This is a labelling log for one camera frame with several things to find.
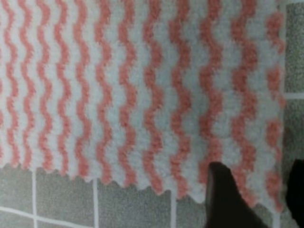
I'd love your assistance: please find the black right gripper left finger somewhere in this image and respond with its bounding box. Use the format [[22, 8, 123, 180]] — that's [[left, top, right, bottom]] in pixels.
[[206, 162, 267, 228]]

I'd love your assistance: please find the pink white striped towel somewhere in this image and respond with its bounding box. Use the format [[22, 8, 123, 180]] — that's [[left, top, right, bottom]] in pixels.
[[0, 0, 285, 211]]

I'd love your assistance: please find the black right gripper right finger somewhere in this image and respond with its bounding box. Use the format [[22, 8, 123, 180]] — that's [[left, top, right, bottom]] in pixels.
[[286, 160, 304, 226]]

